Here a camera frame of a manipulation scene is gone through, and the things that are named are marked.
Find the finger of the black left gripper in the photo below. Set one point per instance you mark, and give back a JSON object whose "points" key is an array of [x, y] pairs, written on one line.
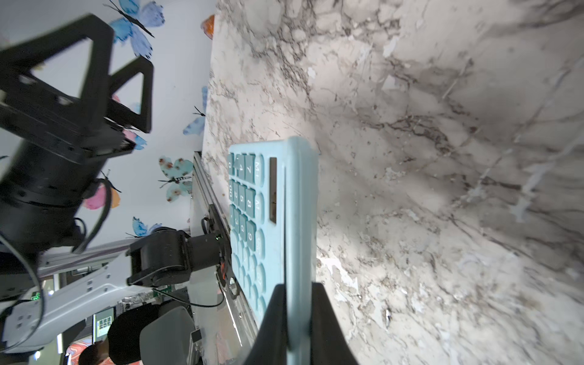
{"points": [[62, 77], [130, 92]]}

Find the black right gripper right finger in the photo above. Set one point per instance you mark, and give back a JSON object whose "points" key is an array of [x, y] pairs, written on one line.
{"points": [[328, 345]]}

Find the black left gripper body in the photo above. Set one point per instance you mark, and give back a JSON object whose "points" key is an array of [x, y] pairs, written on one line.
{"points": [[65, 143]]}

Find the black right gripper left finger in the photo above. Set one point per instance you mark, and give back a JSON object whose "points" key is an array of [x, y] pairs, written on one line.
{"points": [[270, 347]]}

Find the light blue calculator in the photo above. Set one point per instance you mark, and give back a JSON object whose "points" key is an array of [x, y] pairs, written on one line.
{"points": [[273, 187]]}

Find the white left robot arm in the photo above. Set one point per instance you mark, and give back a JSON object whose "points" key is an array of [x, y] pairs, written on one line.
{"points": [[166, 256]]}

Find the person with dark hair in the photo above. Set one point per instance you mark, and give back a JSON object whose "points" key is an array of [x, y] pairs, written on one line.
{"points": [[122, 343]]}

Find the metal base rail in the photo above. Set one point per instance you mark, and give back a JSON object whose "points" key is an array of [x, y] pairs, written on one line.
{"points": [[220, 310]]}

